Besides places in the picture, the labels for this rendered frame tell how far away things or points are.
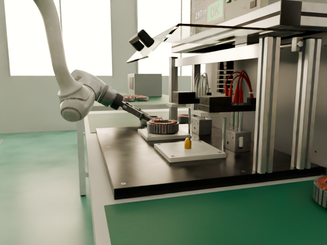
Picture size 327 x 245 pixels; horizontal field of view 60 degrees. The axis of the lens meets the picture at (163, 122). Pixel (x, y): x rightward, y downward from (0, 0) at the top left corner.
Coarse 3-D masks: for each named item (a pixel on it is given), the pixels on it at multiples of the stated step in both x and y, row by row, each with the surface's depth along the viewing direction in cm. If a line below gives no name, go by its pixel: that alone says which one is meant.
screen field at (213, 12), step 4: (220, 0) 82; (212, 4) 87; (216, 4) 84; (220, 4) 82; (208, 8) 89; (212, 8) 87; (216, 8) 84; (220, 8) 82; (208, 12) 90; (212, 12) 87; (216, 12) 85; (220, 12) 82; (208, 16) 90; (212, 16) 87; (216, 16) 85; (220, 16) 82; (208, 20) 90; (212, 20) 87
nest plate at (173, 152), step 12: (156, 144) 80; (168, 144) 80; (180, 144) 80; (192, 144) 80; (204, 144) 80; (168, 156) 69; (180, 156) 69; (192, 156) 69; (204, 156) 70; (216, 156) 71
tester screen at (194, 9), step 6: (192, 0) 102; (198, 0) 97; (204, 0) 92; (216, 0) 84; (192, 6) 102; (198, 6) 97; (204, 6) 92; (192, 12) 102; (204, 12) 92; (192, 18) 102; (198, 18) 97
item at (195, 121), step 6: (192, 120) 104; (198, 120) 99; (204, 120) 99; (210, 120) 100; (192, 126) 105; (198, 126) 99; (204, 126) 99; (210, 126) 100; (198, 132) 100; (204, 132) 100; (210, 132) 100
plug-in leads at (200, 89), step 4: (204, 72) 102; (196, 76) 102; (204, 76) 100; (200, 80) 98; (196, 84) 100; (196, 88) 100; (200, 88) 98; (204, 88) 99; (208, 88) 103; (196, 92) 100; (200, 92) 99; (204, 92) 100; (208, 92) 103; (196, 96) 101
